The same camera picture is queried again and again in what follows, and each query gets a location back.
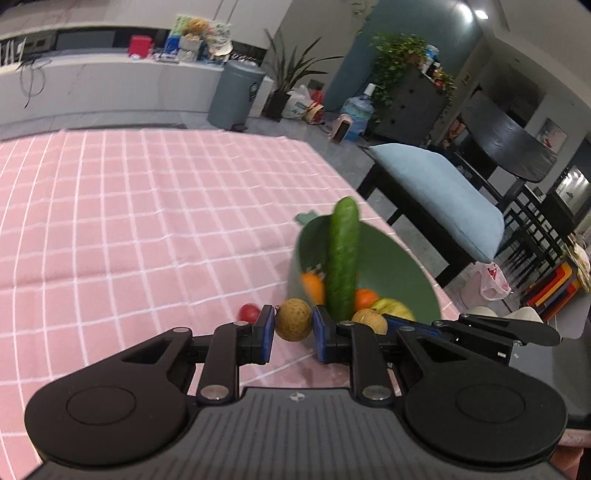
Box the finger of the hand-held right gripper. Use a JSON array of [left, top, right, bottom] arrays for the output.
[[381, 313, 509, 345]]

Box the light blue seat cushion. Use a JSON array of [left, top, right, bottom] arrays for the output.
[[369, 143, 506, 263]]

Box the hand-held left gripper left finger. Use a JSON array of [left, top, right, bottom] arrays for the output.
[[117, 305, 275, 406]]

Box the red box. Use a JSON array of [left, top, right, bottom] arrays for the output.
[[129, 35, 153, 59]]

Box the white TV console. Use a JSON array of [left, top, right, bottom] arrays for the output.
[[0, 22, 278, 131]]

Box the dark cabinet with ivy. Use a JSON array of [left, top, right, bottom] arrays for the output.
[[369, 33, 458, 123]]

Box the large yellow-green pear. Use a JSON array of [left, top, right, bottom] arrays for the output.
[[372, 298, 416, 324]]

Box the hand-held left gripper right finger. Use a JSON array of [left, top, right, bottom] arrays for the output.
[[312, 305, 467, 407]]

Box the black cable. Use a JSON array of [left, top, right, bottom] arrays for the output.
[[18, 41, 48, 110]]

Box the green colander bowl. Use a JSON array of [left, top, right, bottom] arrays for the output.
[[285, 210, 441, 326]]

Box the white plastic bag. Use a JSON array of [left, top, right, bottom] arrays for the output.
[[463, 261, 515, 310], [281, 85, 315, 120]]

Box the tall-leaved potted plant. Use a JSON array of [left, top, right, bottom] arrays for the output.
[[262, 28, 345, 123]]

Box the small pink heater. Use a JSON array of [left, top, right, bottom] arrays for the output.
[[328, 115, 354, 143]]

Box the hanging vine plant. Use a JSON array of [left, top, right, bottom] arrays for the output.
[[350, 0, 380, 20]]

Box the dark drawer cabinet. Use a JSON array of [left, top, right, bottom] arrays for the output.
[[373, 64, 451, 147]]

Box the framed wall picture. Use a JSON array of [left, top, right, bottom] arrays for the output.
[[538, 117, 569, 153]]

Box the orange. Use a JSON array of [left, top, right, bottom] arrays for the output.
[[301, 271, 327, 306], [355, 288, 380, 313]]

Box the colourful striped mat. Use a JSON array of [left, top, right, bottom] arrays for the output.
[[526, 262, 581, 320]]

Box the black dining chair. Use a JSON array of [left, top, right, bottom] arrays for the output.
[[496, 185, 574, 297]]

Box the blue water jug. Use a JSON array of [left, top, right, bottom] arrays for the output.
[[340, 83, 376, 142]]

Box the white router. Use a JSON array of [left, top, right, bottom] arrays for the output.
[[0, 39, 27, 66]]

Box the green cucumber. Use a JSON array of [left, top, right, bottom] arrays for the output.
[[325, 197, 361, 322]]

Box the grey trash bin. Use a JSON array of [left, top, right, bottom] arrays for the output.
[[207, 61, 267, 133]]

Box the black wooden chair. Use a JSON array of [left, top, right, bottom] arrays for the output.
[[358, 90, 560, 288]]

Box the red bag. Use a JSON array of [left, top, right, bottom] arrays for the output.
[[305, 90, 327, 125]]

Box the teddy bear bouquet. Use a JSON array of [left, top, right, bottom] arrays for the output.
[[178, 17, 213, 64]]

